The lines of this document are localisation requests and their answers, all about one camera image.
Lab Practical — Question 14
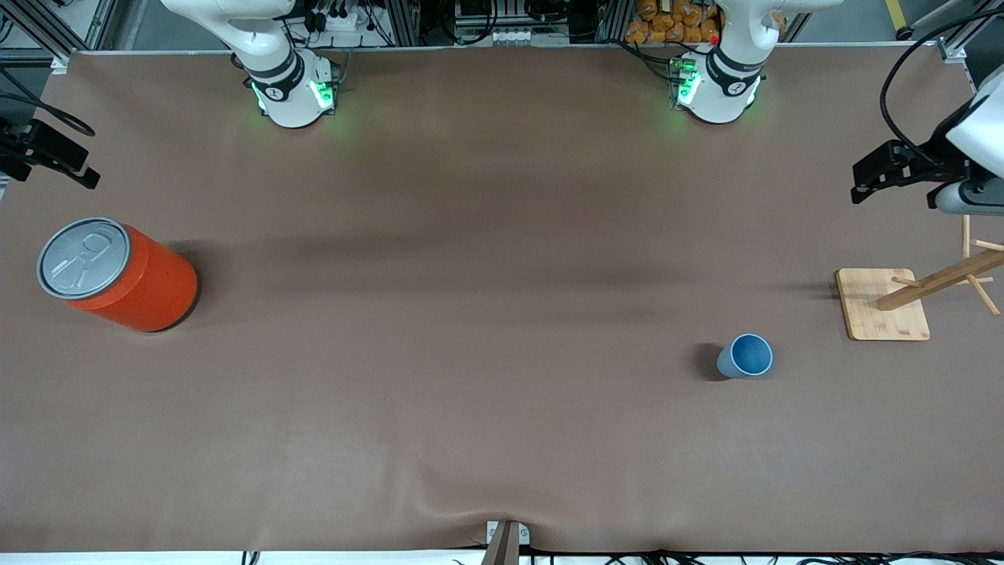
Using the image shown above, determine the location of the blue plastic cup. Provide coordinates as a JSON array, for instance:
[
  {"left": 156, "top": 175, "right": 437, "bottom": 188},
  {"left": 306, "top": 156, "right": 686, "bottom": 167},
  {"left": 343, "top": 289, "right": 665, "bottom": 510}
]
[{"left": 716, "top": 334, "right": 774, "bottom": 381}]

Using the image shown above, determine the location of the orange can with grey lid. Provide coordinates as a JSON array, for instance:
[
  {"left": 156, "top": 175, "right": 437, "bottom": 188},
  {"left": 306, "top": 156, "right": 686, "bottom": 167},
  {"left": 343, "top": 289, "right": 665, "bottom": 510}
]
[{"left": 36, "top": 217, "right": 199, "bottom": 334}]

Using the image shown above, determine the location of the wooden mug tree stand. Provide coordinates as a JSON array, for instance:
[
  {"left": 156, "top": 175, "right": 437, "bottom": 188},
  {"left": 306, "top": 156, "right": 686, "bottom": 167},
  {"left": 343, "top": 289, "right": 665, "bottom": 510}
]
[{"left": 835, "top": 213, "right": 1004, "bottom": 342}]

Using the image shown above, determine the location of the orange snack bag pile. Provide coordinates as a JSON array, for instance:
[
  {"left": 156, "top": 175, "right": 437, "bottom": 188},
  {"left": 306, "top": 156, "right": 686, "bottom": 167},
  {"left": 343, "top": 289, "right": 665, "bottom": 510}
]
[{"left": 625, "top": 0, "right": 722, "bottom": 45}]

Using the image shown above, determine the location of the white power strip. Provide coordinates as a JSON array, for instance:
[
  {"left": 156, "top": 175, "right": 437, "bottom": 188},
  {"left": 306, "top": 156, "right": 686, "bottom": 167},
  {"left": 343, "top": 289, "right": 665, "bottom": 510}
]
[{"left": 307, "top": 6, "right": 363, "bottom": 34}]

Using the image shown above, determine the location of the brown table mat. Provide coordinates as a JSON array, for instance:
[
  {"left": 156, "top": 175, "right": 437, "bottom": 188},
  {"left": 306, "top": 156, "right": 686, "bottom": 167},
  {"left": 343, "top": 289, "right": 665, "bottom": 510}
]
[{"left": 0, "top": 43, "right": 1004, "bottom": 554}]

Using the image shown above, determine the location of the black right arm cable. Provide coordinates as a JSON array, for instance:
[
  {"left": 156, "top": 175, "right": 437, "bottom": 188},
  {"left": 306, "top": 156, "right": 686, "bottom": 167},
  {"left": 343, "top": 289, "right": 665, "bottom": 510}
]
[{"left": 0, "top": 67, "right": 96, "bottom": 138}]

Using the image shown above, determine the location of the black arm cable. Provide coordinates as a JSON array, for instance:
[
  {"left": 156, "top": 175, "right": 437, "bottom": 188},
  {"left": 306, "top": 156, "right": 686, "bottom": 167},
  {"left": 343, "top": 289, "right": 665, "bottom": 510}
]
[
  {"left": 879, "top": 8, "right": 1004, "bottom": 158},
  {"left": 0, "top": 67, "right": 96, "bottom": 138}
]

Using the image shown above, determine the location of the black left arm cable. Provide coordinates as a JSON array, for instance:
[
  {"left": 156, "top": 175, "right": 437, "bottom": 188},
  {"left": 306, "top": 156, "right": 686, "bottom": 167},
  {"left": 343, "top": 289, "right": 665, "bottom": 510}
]
[{"left": 879, "top": 8, "right": 1004, "bottom": 158}]

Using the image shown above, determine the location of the aluminium frame profile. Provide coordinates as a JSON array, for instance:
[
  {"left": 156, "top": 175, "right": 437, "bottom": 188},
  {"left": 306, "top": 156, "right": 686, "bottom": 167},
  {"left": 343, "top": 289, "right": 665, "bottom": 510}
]
[
  {"left": 0, "top": 0, "right": 118, "bottom": 73},
  {"left": 937, "top": 0, "right": 1004, "bottom": 64}
]

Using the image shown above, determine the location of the metal bracket with wooden post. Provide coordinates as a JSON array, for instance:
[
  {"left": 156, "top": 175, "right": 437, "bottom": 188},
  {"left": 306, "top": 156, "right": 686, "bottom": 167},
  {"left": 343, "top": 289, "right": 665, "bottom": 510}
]
[{"left": 482, "top": 520, "right": 531, "bottom": 565}]

